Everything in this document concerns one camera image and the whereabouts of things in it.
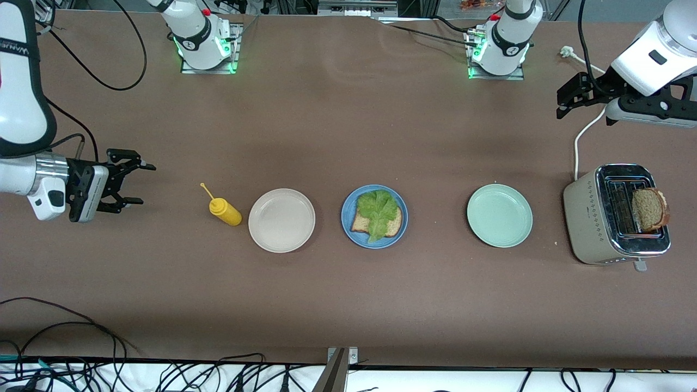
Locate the yellow squeeze bottle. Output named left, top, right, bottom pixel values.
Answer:
left=200, top=182, right=242, bottom=226

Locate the green lettuce leaf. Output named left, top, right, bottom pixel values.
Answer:
left=357, top=189, right=400, bottom=244

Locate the brown crust bread slice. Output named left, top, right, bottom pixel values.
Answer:
left=351, top=204, right=403, bottom=238
left=632, top=188, right=671, bottom=232

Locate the pale green plate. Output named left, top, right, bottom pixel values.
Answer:
left=467, top=183, right=533, bottom=248

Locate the off-white plate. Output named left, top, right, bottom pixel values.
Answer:
left=248, top=188, right=316, bottom=254

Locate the blue plate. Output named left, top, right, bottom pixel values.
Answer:
left=341, top=185, right=408, bottom=249

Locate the beige chrome two-slot toaster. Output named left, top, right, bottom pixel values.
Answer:
left=564, top=163, right=671, bottom=272

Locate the grey metal box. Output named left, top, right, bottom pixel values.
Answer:
left=317, top=0, right=399, bottom=17

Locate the white toaster power cable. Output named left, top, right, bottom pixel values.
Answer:
left=560, top=46, right=610, bottom=181

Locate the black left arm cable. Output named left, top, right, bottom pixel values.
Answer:
left=578, top=0, right=621, bottom=97

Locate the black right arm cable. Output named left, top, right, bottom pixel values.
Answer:
left=34, top=0, right=148, bottom=91

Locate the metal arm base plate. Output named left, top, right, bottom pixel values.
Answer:
left=181, top=22, right=241, bottom=75
left=467, top=27, right=526, bottom=81

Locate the long black table cable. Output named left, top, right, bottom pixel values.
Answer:
left=16, top=321, right=129, bottom=377
left=0, top=297, right=142, bottom=357

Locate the black cable by arm base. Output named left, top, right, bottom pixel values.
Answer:
left=376, top=14, right=480, bottom=48

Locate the grey metal post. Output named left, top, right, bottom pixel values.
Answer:
left=313, top=348, right=349, bottom=392

